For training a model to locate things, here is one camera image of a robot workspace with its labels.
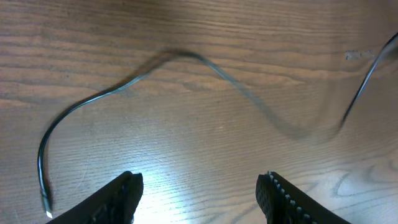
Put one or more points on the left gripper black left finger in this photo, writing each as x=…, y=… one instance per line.
x=115, y=203

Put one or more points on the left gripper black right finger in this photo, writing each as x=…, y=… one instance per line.
x=282, y=202

